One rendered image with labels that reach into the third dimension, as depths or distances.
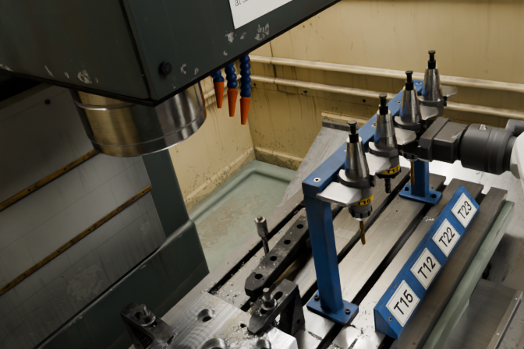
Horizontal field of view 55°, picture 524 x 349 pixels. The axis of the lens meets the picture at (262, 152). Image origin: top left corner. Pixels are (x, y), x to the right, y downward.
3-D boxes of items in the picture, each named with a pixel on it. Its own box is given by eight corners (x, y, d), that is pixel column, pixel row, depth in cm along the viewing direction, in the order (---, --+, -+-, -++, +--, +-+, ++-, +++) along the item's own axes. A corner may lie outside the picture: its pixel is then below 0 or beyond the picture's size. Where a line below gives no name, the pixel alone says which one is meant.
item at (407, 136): (420, 134, 100) (420, 131, 100) (409, 147, 97) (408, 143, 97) (388, 128, 105) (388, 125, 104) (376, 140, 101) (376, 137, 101)
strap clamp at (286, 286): (305, 322, 104) (295, 268, 97) (267, 369, 96) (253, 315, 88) (292, 315, 106) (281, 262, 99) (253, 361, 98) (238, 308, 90)
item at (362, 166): (355, 163, 93) (352, 131, 89) (374, 170, 89) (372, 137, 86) (339, 174, 90) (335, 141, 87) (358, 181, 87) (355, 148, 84)
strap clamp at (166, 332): (189, 364, 100) (168, 311, 92) (176, 377, 98) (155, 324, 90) (146, 336, 108) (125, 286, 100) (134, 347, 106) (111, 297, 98)
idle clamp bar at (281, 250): (320, 239, 125) (317, 218, 122) (263, 314, 108) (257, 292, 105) (302, 234, 128) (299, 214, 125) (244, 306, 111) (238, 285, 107)
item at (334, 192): (367, 193, 87) (366, 189, 86) (352, 210, 83) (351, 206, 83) (332, 184, 91) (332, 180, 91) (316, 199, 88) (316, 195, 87)
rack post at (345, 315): (359, 308, 104) (348, 192, 90) (346, 326, 101) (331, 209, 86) (319, 291, 111) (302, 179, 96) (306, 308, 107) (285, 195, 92)
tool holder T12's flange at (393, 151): (380, 143, 102) (380, 132, 100) (408, 150, 98) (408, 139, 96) (363, 157, 98) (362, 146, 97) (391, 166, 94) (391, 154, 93)
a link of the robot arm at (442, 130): (441, 103, 104) (503, 111, 97) (441, 142, 109) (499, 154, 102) (416, 130, 97) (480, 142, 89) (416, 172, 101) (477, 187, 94)
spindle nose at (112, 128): (169, 93, 78) (147, 17, 72) (231, 118, 66) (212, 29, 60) (72, 137, 70) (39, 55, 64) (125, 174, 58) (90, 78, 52)
